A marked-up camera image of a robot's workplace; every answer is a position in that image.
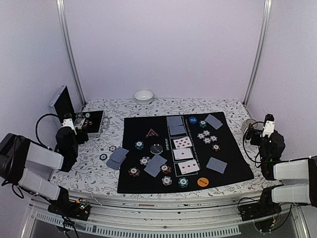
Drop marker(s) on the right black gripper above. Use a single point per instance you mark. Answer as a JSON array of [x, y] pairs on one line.
[[252, 131]]

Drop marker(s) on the green poker chip stack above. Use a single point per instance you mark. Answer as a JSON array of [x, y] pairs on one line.
[[103, 157]]

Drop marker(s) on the white poker chip stack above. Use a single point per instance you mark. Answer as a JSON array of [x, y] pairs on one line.
[[112, 148]]

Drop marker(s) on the blue card deck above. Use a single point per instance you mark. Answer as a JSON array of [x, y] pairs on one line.
[[117, 158]]

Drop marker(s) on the red chip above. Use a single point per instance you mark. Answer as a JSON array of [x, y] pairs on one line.
[[165, 169], [216, 147], [135, 172]]

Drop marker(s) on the face-down card big blind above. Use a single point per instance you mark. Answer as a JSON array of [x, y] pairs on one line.
[[216, 165]]

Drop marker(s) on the white chip cluster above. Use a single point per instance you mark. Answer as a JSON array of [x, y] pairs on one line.
[[213, 138], [207, 140], [206, 133]]

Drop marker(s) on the face-down card small blind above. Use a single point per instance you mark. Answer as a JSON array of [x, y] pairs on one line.
[[213, 121]]

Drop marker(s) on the orange big blind button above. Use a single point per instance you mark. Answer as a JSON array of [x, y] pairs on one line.
[[202, 182]]

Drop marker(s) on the blue small blind button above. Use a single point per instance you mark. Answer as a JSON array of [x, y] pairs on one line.
[[193, 120]]

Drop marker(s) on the black triangular marker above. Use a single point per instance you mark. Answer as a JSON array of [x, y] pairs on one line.
[[151, 133]]

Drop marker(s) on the face-up community card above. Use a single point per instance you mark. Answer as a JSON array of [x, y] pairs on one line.
[[182, 154], [183, 142], [189, 166]]

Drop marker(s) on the clear dealer button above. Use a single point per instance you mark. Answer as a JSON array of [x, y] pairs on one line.
[[156, 149]]

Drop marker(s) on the single card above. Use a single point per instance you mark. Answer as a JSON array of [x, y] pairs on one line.
[[177, 130]]

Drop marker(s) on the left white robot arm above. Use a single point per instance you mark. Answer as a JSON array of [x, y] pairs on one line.
[[21, 158]]

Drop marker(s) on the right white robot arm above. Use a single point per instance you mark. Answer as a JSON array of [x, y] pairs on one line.
[[298, 177]]

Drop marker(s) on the white ribbed cup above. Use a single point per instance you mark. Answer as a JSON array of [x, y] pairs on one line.
[[246, 128]]

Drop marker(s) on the silver poker chip case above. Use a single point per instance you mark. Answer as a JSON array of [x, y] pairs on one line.
[[61, 104]]

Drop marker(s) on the white ceramic bowl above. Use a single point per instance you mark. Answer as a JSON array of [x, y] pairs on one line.
[[144, 97]]

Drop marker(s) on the black poker mat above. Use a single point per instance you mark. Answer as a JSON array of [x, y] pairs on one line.
[[170, 154]]

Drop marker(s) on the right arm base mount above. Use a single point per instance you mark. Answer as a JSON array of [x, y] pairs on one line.
[[250, 209]]

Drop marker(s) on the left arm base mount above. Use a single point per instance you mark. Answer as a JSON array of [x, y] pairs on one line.
[[79, 209]]

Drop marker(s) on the right aluminium frame post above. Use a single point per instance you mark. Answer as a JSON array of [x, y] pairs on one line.
[[259, 51]]

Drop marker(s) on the aluminium frame post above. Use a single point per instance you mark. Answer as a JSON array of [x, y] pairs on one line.
[[259, 51], [61, 12]]

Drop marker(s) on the left aluminium frame post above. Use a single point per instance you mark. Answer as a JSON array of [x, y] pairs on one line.
[[61, 12]]

